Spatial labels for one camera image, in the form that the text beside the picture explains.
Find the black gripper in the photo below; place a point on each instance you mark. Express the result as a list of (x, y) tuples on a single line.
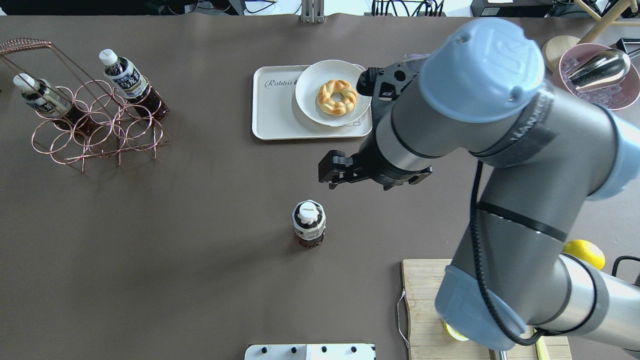
[(376, 167)]

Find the tea bottle white cap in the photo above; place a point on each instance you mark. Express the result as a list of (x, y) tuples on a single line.
[(309, 221)]

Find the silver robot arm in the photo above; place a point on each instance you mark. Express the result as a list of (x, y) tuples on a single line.
[(541, 154)]

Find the white serving tray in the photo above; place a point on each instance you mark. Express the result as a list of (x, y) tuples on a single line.
[(277, 116)]

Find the white round plate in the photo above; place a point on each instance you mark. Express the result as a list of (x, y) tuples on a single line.
[(310, 81)]

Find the grey folded cloth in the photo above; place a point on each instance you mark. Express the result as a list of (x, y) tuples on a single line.
[(415, 57)]

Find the wooden cutting board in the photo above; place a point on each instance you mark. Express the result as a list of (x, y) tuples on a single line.
[(426, 334)]

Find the half lemon slice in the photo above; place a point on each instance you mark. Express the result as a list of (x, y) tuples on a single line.
[(454, 333)]

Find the round wooden coaster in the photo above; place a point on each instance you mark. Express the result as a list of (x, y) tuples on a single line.
[(555, 47)]

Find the whole yellow lemon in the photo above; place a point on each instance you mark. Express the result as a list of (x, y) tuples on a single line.
[(586, 251)]

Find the yellow plastic knife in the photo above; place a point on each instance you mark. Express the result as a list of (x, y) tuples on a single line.
[(541, 349)]

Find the pink ice bowl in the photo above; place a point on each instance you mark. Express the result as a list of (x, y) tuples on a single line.
[(615, 97)]

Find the steel ice scoop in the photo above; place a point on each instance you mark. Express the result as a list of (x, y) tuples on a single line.
[(606, 68)]

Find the braided ring pastry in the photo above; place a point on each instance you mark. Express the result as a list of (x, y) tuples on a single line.
[(337, 97)]

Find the copper wire bottle rack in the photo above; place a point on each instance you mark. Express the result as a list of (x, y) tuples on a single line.
[(115, 129)]

